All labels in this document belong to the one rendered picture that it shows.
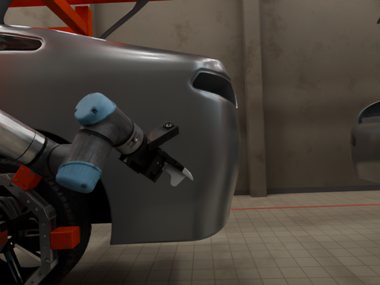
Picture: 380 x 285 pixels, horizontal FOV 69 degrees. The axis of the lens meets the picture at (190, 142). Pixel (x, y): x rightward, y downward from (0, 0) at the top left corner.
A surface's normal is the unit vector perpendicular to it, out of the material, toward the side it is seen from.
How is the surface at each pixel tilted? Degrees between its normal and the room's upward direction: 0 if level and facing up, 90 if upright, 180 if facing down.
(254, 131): 90
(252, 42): 90
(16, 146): 111
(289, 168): 90
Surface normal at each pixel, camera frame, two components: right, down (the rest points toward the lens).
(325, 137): -0.04, 0.01
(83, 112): -0.43, -0.50
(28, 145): 0.77, 0.04
